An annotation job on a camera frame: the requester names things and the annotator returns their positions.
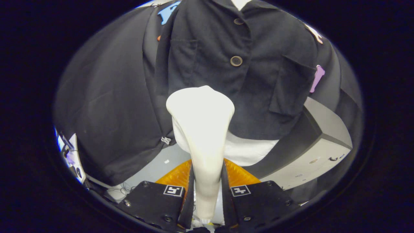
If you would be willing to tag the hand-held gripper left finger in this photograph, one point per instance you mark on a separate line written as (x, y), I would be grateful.
(189, 210)

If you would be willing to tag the black suit jacket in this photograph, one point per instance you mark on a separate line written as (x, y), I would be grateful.
(258, 90)

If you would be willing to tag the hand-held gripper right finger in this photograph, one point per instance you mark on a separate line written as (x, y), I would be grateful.
(228, 207)

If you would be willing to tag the white and blue equipment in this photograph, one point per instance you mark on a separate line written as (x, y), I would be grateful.
(76, 152)

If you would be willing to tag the white mannequin torso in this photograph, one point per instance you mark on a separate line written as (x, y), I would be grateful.
(249, 152)

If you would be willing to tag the grey storage cabinet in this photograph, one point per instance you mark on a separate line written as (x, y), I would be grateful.
(333, 123)

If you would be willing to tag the black backdrop cloth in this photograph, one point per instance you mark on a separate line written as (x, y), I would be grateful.
(106, 106)

